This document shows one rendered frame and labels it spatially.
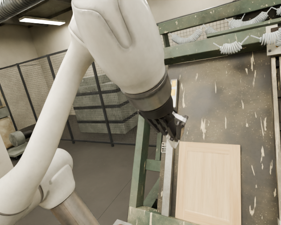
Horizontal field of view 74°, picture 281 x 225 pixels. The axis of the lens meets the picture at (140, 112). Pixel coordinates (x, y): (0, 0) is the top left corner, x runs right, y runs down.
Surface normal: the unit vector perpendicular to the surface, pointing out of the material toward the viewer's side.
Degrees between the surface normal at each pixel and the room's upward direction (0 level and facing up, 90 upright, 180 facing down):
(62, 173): 75
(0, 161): 90
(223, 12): 90
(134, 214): 58
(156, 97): 120
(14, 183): 86
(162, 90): 112
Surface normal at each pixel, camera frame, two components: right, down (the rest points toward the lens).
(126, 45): 0.23, 0.62
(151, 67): 0.62, 0.54
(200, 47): -0.50, -0.24
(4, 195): -0.22, 0.12
